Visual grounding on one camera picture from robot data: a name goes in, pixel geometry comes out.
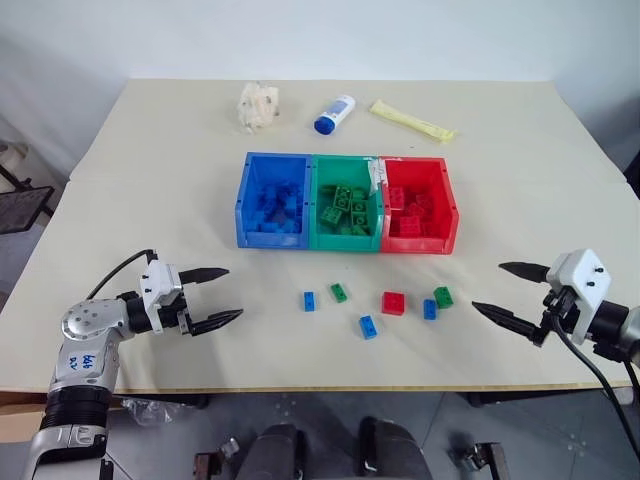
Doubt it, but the black table frame bar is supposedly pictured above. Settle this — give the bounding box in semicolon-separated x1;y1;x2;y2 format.
466;383;632;410

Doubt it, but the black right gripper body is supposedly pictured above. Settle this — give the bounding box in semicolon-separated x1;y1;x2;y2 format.
535;285;577;347

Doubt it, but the red plastic bin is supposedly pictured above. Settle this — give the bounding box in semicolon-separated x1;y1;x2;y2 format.
379;155;461;256

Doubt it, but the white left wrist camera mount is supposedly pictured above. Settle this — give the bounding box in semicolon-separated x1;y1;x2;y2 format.
139;259;184;334

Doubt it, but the black metal rack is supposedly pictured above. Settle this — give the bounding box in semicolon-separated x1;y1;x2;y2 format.
0;141;56;237

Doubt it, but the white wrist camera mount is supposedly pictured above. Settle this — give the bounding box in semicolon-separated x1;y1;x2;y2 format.
545;248;614;346
139;259;184;334

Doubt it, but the blue plastic bin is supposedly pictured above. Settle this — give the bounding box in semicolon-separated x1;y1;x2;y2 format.
234;151;314;250

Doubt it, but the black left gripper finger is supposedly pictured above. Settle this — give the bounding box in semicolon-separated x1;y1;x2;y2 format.
189;308;245;337
179;267;231;288

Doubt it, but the square red toy brick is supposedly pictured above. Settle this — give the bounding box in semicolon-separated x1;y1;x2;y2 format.
380;291;407;317

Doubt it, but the crumpled white plastic wrap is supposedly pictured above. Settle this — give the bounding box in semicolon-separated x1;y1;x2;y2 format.
235;81;282;136

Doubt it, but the dark rounded shape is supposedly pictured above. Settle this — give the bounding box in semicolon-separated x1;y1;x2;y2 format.
248;423;310;480
356;416;435;480

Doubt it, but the metal bracket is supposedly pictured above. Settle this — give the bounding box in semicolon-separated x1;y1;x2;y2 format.
458;441;512;480
193;438;240;480

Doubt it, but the white paper label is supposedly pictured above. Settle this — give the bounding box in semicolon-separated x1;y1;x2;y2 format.
366;159;389;195

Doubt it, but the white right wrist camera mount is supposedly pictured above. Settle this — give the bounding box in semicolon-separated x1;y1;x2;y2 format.
545;248;614;346

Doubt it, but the green plastic bin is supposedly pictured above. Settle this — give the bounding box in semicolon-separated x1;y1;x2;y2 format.
306;154;387;253

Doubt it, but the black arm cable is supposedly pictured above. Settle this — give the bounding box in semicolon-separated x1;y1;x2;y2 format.
85;248;159;301
551;319;640;480

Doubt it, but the square green toy brick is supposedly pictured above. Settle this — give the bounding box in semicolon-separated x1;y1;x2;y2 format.
432;285;457;310

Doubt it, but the yellow tube packet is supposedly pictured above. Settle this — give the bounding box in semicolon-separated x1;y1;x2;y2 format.
369;99;459;144

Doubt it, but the white bottle blue cap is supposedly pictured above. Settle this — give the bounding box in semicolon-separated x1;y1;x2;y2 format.
312;95;358;136

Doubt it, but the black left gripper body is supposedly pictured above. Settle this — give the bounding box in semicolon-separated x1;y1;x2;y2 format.
158;287;196;337

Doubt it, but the clear plastic bag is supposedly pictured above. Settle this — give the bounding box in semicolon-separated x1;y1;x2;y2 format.
119;396;187;427

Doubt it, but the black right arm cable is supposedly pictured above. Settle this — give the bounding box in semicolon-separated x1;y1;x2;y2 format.
551;319;640;480

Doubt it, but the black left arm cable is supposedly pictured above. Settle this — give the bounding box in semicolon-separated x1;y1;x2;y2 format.
85;248;159;301

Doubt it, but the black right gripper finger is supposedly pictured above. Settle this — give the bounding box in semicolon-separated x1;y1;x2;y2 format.
471;300;544;346
498;261;551;286

